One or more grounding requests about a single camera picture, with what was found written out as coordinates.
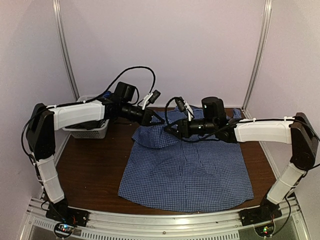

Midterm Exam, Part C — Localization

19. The dark blue plaid shirt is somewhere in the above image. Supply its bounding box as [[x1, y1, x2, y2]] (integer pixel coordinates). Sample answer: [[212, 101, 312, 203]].
[[102, 91, 112, 99]]

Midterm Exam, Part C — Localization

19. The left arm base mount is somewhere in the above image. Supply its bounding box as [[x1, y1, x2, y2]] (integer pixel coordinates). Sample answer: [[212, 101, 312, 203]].
[[40, 197, 89, 240]]

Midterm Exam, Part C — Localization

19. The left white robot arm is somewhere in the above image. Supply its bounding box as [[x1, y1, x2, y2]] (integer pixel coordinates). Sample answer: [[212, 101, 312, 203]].
[[21, 82, 164, 222]]

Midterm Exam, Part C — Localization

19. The left aluminium frame post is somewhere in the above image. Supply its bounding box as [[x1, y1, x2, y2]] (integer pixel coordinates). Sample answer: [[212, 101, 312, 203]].
[[52, 0, 80, 100]]

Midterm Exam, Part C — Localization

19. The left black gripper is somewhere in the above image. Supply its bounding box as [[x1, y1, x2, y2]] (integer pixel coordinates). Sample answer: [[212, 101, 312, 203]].
[[120, 102, 165, 128]]

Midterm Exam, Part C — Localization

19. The black shirt in basket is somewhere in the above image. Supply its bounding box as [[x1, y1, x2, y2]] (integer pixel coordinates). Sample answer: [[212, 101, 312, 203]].
[[65, 120, 106, 131]]

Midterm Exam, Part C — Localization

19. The aluminium frame post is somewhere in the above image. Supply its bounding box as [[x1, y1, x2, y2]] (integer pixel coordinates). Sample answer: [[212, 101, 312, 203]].
[[242, 0, 273, 112], [52, 0, 80, 100]]

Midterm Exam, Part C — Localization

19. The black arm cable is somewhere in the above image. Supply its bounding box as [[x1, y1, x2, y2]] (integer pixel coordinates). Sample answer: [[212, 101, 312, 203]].
[[164, 96, 296, 143], [21, 66, 157, 156]]

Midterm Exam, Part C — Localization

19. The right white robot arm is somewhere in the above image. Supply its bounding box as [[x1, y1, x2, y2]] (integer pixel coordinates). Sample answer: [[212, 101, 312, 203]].
[[164, 97, 320, 221]]

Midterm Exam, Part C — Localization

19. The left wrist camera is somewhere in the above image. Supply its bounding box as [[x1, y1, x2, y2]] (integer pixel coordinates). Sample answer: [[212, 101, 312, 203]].
[[141, 90, 161, 110]]

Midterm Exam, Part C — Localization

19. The white plastic laundry basket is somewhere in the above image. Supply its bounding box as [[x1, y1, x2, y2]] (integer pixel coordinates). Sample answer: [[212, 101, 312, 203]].
[[61, 94, 111, 140]]

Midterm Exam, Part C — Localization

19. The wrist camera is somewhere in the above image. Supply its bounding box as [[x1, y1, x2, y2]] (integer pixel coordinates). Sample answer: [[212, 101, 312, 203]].
[[141, 90, 161, 110], [175, 96, 194, 122]]

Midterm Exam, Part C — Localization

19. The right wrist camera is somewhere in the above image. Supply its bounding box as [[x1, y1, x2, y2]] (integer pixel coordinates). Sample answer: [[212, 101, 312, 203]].
[[175, 96, 194, 122]]

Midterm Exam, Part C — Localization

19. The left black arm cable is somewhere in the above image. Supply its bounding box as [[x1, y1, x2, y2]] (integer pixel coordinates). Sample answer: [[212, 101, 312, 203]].
[[21, 66, 157, 156]]

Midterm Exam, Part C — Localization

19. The blue plaid long sleeve shirt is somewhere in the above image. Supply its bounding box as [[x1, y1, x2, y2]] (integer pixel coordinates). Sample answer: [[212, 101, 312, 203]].
[[117, 105, 255, 213]]

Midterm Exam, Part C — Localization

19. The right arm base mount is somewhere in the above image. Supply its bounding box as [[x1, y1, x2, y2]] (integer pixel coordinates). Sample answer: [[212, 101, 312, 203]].
[[239, 197, 282, 238]]

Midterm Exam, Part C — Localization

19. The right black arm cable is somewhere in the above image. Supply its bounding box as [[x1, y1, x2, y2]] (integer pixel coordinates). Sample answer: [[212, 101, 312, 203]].
[[164, 96, 296, 143]]

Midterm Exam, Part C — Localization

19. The right aluminium frame post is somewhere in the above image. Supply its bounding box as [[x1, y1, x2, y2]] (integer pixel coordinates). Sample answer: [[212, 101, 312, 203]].
[[242, 0, 273, 112]]

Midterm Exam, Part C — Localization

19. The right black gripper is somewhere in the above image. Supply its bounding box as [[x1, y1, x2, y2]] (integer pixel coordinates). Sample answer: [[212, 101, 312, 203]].
[[163, 117, 217, 139]]

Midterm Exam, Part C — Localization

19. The aluminium front rail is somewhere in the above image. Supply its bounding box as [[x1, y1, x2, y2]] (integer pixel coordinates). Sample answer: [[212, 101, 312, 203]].
[[18, 197, 310, 240]]

